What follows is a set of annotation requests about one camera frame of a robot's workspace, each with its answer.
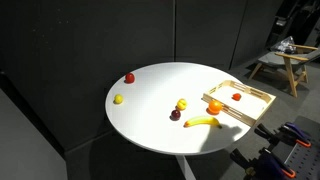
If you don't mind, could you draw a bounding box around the wooden tray with slotted sides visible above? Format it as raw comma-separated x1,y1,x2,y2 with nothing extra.
202,79,277,128

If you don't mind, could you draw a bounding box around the yellow-orange peach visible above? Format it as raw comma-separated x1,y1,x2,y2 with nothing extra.
176,98,188,111

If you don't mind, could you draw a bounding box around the dark red plum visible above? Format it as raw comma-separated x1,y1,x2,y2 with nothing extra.
170,109,182,121

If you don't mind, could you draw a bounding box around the red apple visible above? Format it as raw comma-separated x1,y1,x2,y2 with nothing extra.
124,72,136,85

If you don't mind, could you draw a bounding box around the yellow lemon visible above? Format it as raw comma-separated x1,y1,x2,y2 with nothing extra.
113,93,124,105

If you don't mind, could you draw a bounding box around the yellow banana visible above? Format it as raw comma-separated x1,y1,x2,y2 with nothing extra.
183,115,223,129

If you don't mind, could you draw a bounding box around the orange fruit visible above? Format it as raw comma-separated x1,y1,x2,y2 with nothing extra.
208,99,223,116

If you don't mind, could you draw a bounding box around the black purple spring clamp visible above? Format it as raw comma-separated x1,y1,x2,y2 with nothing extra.
254,121,313,149
229,147,297,180

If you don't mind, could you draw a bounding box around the clear plastic bag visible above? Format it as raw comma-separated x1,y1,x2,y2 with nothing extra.
270,35,298,55

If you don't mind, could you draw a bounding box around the wooden armchair with grey seat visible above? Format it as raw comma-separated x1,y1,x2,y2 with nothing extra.
248,43,320,98

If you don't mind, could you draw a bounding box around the grey perforated board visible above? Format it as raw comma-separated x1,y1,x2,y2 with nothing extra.
282,115,320,180

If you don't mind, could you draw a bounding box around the white table pedestal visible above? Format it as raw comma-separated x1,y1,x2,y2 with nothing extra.
175,155,198,180

